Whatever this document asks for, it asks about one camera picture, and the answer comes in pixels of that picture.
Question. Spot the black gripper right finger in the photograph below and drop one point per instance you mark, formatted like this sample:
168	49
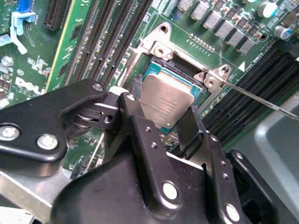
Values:
217	163

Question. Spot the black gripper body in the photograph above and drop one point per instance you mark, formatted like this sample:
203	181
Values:
105	191

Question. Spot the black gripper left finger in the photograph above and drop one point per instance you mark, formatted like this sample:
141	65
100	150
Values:
35	121

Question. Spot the metal locking lever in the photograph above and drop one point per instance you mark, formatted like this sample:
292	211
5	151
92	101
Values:
257	98
94	151

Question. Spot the silver CPU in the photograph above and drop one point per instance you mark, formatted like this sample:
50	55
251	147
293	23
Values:
168	98

